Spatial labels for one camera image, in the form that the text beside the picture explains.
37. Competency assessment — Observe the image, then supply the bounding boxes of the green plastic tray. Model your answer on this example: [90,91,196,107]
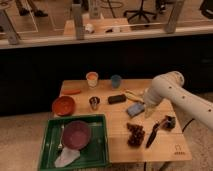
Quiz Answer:
[38,114,109,171]

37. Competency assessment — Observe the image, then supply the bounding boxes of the yellow banana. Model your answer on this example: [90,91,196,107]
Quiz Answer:
[124,90,143,103]

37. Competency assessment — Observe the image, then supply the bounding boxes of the small metal cup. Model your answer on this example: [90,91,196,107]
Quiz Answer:
[89,96,100,110]

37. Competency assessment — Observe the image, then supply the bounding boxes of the dark grape bunch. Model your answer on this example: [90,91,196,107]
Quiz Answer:
[127,123,145,147]

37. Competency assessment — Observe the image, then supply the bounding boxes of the white cup with orange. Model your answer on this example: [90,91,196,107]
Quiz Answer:
[86,72,99,88]

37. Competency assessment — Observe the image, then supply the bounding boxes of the black office chair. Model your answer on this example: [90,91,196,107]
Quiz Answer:
[123,0,157,23]

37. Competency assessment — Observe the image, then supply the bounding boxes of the red bowl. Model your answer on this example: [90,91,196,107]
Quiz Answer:
[52,96,75,116]

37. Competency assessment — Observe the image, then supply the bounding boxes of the small wooden background table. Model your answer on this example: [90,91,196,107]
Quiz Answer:
[64,18,131,36]

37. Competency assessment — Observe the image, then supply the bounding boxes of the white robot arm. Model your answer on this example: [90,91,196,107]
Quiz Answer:
[143,71,213,130]

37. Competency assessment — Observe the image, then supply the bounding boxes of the blue sponge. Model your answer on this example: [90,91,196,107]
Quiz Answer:
[126,102,145,117]

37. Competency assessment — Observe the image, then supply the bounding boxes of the blue cup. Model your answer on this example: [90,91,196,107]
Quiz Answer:
[110,75,122,89]

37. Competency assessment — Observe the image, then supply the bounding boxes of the white crumpled cloth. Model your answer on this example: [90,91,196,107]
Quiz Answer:
[55,147,80,168]

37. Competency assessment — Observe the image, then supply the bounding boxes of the person's feet in shoes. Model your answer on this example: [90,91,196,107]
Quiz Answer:
[19,8,48,17]

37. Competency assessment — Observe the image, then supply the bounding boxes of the black rectangular block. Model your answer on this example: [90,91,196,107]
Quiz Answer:
[108,94,126,104]

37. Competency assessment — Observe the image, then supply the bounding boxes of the black cable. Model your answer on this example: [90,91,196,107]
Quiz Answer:
[181,118,196,133]

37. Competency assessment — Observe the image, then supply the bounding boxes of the dark small object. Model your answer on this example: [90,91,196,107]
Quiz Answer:
[165,116,176,130]

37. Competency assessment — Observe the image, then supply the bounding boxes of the purple plate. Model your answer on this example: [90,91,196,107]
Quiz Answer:
[62,120,91,150]

